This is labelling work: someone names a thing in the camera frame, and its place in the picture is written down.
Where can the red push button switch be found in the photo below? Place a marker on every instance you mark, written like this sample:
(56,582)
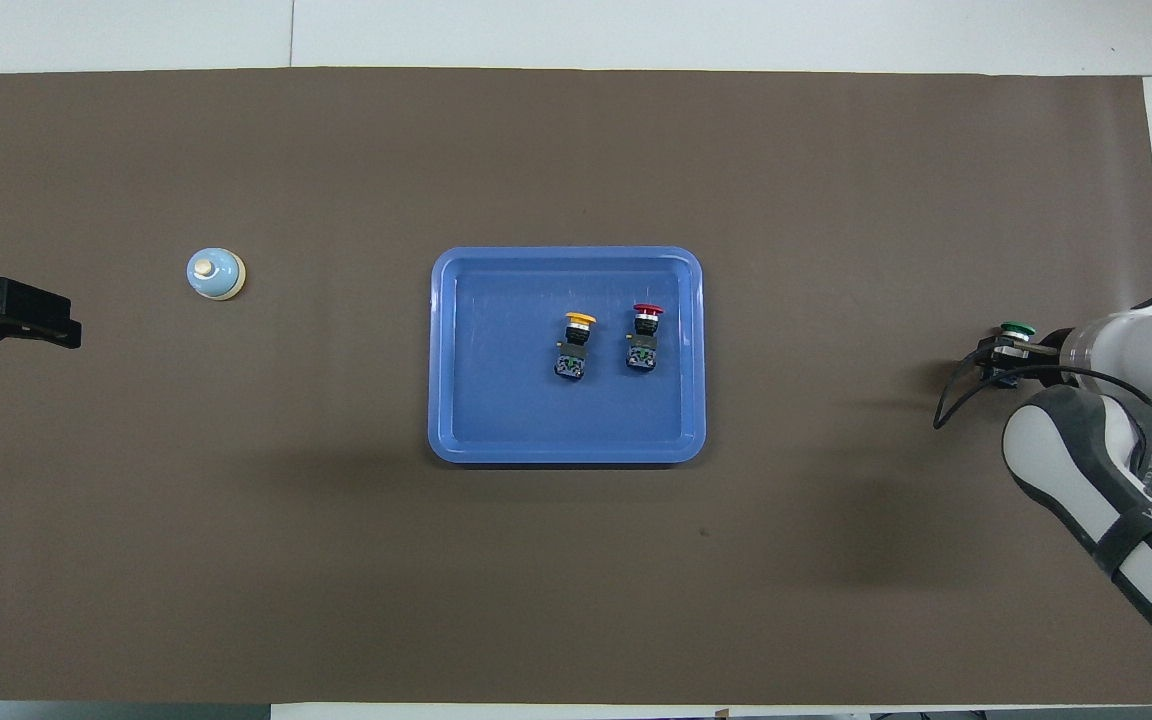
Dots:
(642,355)

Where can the light blue service bell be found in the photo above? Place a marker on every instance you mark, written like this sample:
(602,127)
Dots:
(216,276)

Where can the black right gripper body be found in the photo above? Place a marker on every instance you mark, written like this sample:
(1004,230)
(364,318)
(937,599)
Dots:
(1052,358)

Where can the brown table mat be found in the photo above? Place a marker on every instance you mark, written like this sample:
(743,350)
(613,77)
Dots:
(236,550)

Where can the green push button switch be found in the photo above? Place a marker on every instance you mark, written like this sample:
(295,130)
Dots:
(1018,328)

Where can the blue plastic tray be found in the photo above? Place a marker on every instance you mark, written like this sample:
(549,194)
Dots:
(496,400)

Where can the yellow push button switch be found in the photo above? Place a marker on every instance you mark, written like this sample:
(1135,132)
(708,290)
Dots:
(570,362)

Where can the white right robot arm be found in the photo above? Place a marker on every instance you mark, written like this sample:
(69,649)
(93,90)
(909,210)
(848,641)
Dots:
(1056,450)

